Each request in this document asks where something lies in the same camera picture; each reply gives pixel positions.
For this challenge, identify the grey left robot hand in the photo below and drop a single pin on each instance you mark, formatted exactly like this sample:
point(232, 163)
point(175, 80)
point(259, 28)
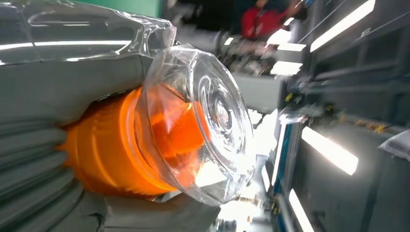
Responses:
point(64, 83)

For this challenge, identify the orange plastic bottle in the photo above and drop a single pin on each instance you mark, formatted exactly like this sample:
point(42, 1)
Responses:
point(173, 128)

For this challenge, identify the red bag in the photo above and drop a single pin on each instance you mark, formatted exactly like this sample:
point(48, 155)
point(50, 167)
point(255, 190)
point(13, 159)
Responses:
point(259, 22)

